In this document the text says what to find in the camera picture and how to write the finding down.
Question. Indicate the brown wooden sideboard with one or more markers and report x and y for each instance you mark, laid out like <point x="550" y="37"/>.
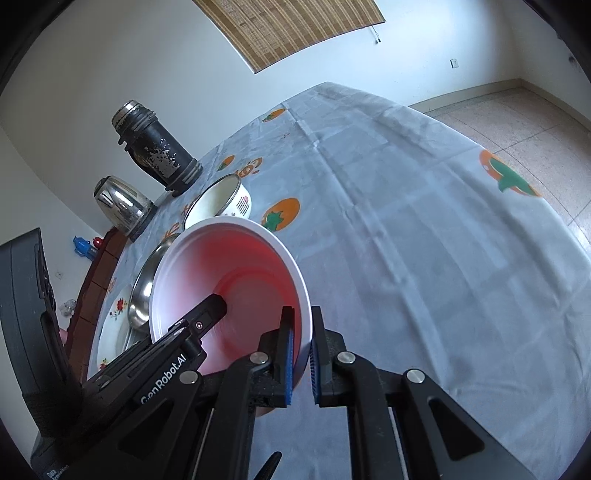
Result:
<point x="92" y="295"/>

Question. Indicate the stainless steel electric kettle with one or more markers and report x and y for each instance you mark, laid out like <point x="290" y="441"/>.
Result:
<point x="122" y="207"/>

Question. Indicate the white enamel bowl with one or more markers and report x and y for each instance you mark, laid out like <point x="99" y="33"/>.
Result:
<point x="214" y="198"/>

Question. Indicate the bamboo window blind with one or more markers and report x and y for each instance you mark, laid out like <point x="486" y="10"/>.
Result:
<point x="286" y="27"/>

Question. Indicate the red plastic bowl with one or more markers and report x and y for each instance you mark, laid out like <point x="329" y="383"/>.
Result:
<point x="244" y="272"/>

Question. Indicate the blue thermos jug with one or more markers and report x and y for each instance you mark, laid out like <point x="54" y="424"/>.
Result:
<point x="83" y="247"/>

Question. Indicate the clear plastic bag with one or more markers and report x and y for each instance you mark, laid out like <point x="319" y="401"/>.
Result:
<point x="68" y="308"/>

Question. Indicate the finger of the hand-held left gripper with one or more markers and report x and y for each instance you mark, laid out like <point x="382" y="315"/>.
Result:
<point x="210" y="311"/>

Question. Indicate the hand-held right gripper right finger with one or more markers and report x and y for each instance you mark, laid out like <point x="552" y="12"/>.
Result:
<point x="316" y="369"/>

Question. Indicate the light blue printed tablecloth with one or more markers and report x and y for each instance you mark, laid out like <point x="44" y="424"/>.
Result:
<point x="392" y="230"/>

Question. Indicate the black thermos flask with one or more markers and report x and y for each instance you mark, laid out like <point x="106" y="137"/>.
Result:
<point x="159" y="147"/>

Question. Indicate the stainless steel bowl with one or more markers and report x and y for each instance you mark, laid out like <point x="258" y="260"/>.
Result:
<point x="143" y="290"/>

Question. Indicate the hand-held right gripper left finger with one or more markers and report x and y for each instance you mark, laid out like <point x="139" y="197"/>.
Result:
<point x="288" y="364"/>

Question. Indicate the white red-flower plate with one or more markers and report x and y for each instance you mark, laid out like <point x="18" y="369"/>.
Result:
<point x="115" y="318"/>

